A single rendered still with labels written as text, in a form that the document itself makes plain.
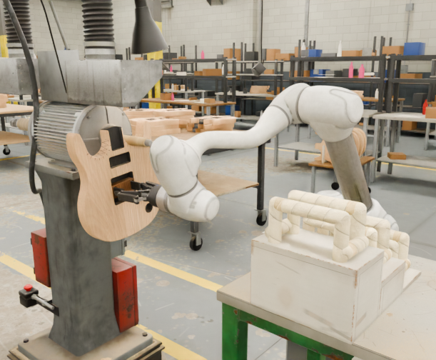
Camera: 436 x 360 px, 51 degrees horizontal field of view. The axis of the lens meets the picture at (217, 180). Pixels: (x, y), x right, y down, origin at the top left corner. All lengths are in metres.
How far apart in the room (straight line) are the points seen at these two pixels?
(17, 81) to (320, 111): 1.19
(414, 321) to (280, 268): 0.34
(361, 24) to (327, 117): 11.64
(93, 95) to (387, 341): 1.11
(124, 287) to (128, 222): 0.56
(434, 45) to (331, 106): 11.02
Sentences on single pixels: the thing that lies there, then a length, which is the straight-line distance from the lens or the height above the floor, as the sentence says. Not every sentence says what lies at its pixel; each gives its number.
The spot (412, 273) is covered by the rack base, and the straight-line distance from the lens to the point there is 1.44.
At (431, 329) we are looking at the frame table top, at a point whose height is 0.93.
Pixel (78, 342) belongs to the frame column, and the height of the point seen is 0.36.
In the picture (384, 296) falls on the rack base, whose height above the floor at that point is 0.97.
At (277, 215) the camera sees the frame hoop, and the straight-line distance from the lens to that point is 1.08.
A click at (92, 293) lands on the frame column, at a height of 0.55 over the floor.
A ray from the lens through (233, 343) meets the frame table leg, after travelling 1.31.
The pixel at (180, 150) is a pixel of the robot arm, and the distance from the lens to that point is 1.30.
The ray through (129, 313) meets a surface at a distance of 2.28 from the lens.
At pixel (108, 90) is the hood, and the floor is 1.44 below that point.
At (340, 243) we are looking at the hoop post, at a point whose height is 1.14.
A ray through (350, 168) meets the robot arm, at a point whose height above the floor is 1.15.
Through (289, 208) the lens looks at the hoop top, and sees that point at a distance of 1.05.
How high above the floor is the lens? 1.50
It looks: 14 degrees down
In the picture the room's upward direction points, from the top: straight up
